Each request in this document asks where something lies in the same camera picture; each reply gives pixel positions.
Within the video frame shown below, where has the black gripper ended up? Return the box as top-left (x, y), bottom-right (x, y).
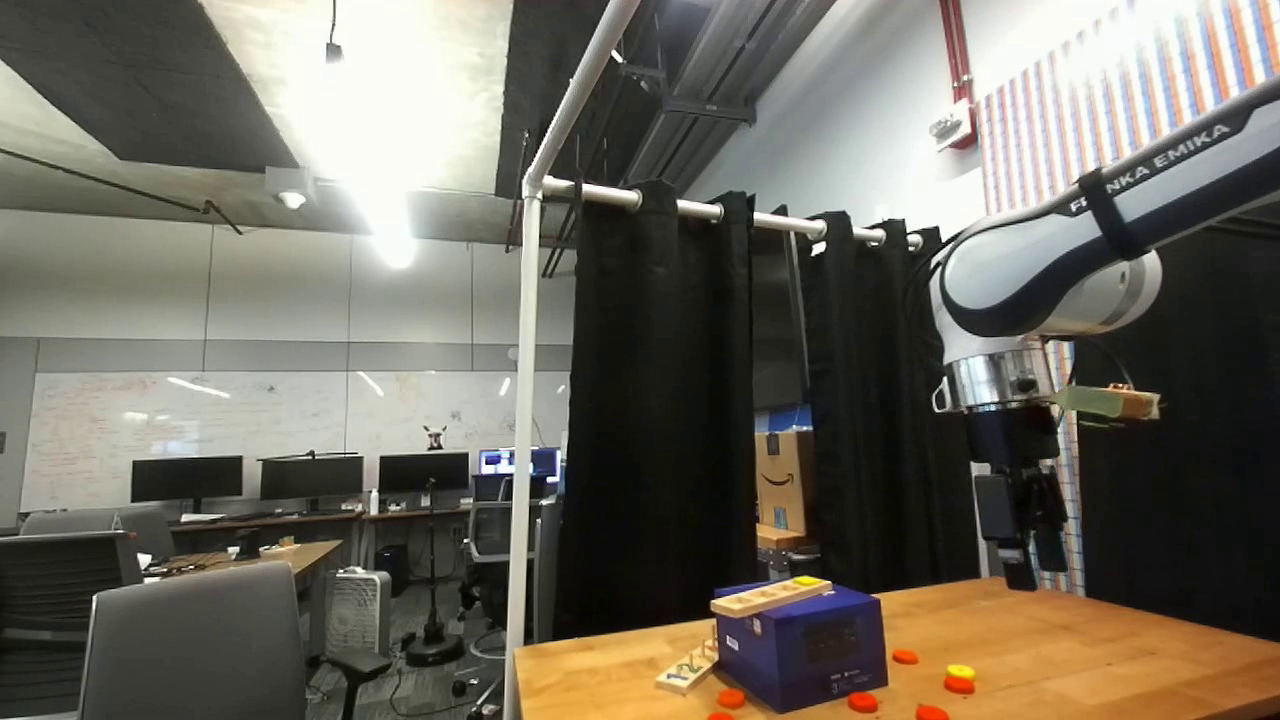
top-left (965, 406), bottom-right (1074, 594)

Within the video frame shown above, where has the blue cardboard box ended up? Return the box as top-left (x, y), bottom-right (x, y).
top-left (711, 587), bottom-right (892, 717)

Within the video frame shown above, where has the brown cardboard shipping box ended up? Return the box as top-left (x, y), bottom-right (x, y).
top-left (750, 407), bottom-right (821, 542)

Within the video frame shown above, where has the wooden board with slots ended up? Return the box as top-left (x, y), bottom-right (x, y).
top-left (706, 571), bottom-right (840, 620)

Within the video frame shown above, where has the white domino shaped piece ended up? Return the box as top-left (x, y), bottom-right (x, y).
top-left (651, 635), bottom-right (726, 696)

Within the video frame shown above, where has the silver curtain rod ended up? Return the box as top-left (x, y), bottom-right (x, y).
top-left (537, 173), bottom-right (937, 253)

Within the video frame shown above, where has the red ceiling pipe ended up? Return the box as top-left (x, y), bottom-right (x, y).
top-left (937, 0), bottom-right (981, 112)

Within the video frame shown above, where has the lit blue screen monitor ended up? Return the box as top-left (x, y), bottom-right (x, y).
top-left (474, 443), bottom-right (569, 506)

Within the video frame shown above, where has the black computer monitor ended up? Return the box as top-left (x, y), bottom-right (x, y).
top-left (129, 452), bottom-right (250, 510)
top-left (376, 449), bottom-right (477, 499)
top-left (257, 452), bottom-right (369, 510)

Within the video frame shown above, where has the white waste bin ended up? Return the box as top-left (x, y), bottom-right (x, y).
top-left (323, 562), bottom-right (399, 665)

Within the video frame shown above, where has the light wooden desk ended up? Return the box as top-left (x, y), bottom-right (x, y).
top-left (142, 537), bottom-right (349, 587)

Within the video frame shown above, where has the grey office chair back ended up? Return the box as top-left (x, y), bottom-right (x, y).
top-left (74, 558), bottom-right (314, 720)

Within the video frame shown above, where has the hanging ceiling sensor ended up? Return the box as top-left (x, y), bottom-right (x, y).
top-left (319, 0), bottom-right (349, 70)

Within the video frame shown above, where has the dark office chair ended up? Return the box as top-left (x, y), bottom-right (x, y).
top-left (0, 524), bottom-right (145, 720)

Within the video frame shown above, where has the striped wall panel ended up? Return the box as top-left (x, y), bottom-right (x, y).
top-left (975, 0), bottom-right (1280, 599)

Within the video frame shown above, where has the white wall fire alarm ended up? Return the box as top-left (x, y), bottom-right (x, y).
top-left (925, 100), bottom-right (981, 154)

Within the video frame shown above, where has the white frame pole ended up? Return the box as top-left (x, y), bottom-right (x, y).
top-left (500, 0), bottom-right (647, 720)

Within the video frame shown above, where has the white wall board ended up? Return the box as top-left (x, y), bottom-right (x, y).
top-left (19, 370), bottom-right (517, 512)

